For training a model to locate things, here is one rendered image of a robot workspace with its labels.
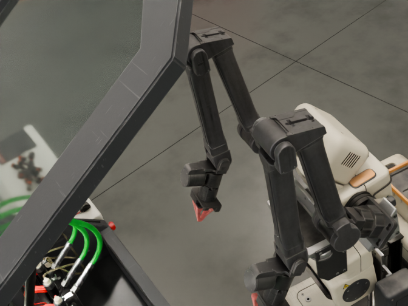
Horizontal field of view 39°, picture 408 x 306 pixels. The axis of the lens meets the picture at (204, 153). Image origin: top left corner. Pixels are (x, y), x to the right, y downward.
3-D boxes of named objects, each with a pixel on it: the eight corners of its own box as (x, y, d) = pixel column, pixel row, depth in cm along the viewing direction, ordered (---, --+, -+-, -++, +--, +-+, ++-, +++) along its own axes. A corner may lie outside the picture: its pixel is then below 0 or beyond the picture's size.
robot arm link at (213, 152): (209, 47, 144) (192, 30, 152) (188, 56, 143) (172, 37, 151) (236, 169, 172) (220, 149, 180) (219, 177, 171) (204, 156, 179)
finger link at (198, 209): (192, 226, 184) (199, 203, 179) (184, 212, 189) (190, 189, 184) (211, 224, 187) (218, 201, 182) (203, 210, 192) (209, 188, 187)
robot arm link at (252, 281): (309, 260, 139) (291, 237, 146) (269, 266, 134) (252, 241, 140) (294, 295, 145) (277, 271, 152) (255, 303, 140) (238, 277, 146)
